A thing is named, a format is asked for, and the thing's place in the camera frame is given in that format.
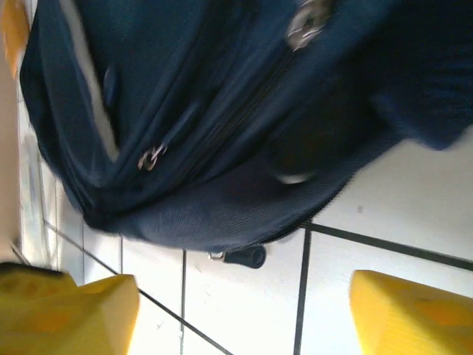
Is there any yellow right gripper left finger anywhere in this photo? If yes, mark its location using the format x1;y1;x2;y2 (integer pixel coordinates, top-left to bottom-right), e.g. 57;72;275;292
0;261;141;355

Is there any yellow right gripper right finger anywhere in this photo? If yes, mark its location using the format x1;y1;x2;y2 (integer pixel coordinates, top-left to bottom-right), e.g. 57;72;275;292
349;269;473;355

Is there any navy blue backpack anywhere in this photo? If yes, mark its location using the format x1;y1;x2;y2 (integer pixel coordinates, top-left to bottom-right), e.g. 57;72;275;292
18;0;473;269

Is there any orange box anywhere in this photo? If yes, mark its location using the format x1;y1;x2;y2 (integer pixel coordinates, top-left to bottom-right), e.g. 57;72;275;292
0;0;31;81

